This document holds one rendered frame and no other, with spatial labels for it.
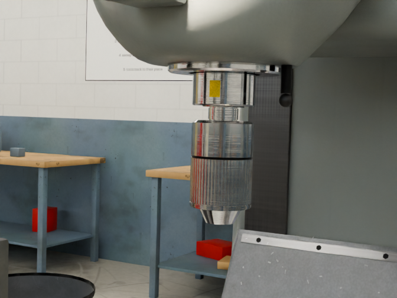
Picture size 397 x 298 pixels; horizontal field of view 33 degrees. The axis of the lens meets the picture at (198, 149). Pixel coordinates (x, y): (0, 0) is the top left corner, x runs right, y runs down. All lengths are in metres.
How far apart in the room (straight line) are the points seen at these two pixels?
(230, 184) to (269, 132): 0.41
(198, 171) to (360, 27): 0.19
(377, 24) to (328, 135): 0.31
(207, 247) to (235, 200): 4.45
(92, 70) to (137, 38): 5.47
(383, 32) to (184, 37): 0.21
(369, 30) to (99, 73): 5.34
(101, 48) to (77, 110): 0.59
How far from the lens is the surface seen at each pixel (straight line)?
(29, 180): 6.39
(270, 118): 0.89
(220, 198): 0.49
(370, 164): 0.86
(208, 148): 0.49
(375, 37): 0.59
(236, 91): 0.49
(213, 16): 0.42
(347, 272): 0.86
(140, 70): 5.63
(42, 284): 2.77
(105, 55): 5.85
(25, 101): 6.42
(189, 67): 0.48
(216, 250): 4.87
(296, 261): 0.88
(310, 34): 0.48
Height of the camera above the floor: 1.27
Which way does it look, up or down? 3 degrees down
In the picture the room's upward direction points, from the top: 2 degrees clockwise
